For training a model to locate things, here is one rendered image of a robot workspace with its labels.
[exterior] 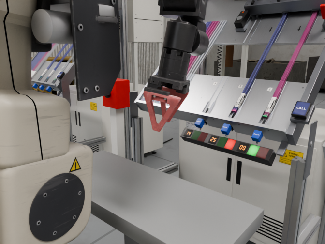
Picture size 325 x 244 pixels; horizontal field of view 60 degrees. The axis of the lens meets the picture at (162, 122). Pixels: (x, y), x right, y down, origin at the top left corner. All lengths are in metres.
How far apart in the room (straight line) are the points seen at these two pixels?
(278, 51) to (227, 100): 10.18
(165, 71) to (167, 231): 0.32
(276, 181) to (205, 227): 0.73
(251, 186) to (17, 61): 1.15
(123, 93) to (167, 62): 1.10
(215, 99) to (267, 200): 0.55
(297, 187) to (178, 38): 0.60
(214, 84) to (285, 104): 0.30
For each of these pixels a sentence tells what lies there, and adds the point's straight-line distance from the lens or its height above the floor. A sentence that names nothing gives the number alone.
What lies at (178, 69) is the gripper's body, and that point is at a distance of 0.54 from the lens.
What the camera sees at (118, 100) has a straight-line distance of 1.61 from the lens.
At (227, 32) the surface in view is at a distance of 1.34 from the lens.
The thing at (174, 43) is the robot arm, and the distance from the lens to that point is 0.54.
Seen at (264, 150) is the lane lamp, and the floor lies 0.66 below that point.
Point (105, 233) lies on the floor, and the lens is 1.65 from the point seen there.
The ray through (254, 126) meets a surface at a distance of 0.92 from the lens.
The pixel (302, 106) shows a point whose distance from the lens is 0.89.
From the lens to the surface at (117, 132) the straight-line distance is 1.69.
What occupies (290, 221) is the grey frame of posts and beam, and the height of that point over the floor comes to 0.43.
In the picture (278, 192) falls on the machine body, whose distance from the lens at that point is 1.34.
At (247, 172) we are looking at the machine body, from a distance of 1.37.
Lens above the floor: 0.96
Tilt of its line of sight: 15 degrees down
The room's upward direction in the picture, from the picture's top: straight up
